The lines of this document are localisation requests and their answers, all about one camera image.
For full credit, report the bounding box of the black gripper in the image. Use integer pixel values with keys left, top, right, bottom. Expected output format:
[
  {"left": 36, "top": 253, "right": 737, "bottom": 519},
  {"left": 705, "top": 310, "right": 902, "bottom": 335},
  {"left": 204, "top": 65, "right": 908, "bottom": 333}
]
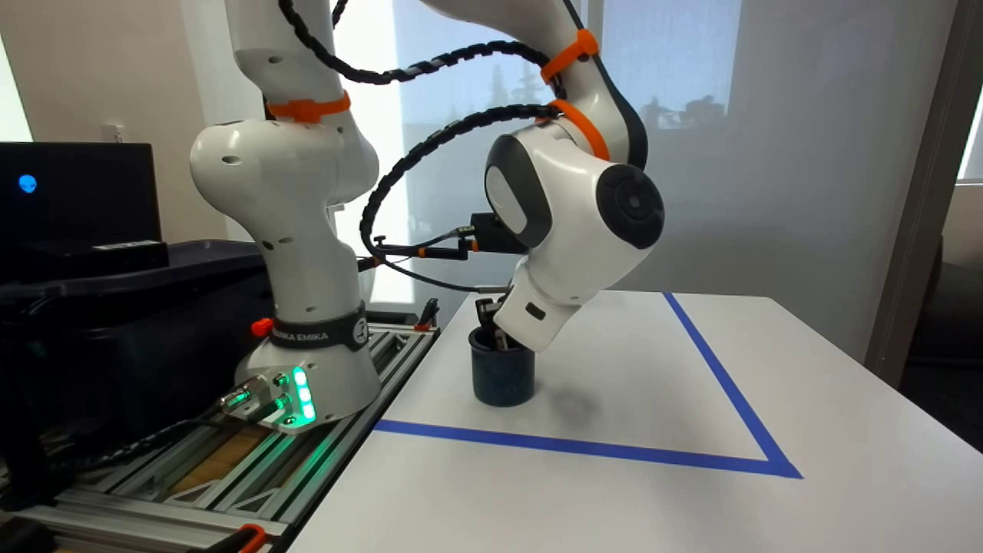
[{"left": 476, "top": 297, "right": 519, "bottom": 349}]

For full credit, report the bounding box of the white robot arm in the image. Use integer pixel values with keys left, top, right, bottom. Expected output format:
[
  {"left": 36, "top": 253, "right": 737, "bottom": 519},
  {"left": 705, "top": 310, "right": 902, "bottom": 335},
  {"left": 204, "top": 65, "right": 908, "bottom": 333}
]
[{"left": 191, "top": 0, "right": 667, "bottom": 434}]

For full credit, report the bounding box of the dark blue cup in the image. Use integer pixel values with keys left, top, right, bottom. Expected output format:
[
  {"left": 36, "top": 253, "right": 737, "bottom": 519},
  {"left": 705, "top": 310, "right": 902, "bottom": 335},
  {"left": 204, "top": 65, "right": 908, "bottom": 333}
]
[{"left": 467, "top": 328, "right": 535, "bottom": 407}]

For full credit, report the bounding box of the blue tape outline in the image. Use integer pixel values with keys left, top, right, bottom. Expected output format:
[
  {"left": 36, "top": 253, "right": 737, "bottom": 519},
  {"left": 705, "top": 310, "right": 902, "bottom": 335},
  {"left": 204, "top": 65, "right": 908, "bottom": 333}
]
[{"left": 381, "top": 292, "right": 803, "bottom": 481}]

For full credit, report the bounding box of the black equipment case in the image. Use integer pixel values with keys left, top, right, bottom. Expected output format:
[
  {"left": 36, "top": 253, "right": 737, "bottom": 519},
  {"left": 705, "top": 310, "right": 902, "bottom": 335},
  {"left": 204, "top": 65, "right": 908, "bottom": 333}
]
[{"left": 0, "top": 242, "right": 270, "bottom": 505}]

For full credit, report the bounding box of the black computer monitor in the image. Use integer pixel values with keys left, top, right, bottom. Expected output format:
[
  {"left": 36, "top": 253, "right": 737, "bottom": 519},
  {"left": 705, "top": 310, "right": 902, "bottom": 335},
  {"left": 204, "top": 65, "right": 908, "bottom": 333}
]
[{"left": 0, "top": 141, "right": 166, "bottom": 284}]

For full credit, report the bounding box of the black corrugated cable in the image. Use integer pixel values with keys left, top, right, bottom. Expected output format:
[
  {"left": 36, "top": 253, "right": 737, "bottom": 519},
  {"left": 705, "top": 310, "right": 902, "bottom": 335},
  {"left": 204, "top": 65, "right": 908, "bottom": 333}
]
[{"left": 278, "top": 0, "right": 566, "bottom": 295}]

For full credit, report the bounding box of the aluminium extrusion base frame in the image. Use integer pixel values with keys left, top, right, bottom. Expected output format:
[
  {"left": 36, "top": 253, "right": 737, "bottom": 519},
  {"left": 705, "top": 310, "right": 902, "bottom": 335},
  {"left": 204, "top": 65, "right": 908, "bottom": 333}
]
[{"left": 3, "top": 300, "right": 440, "bottom": 553}]

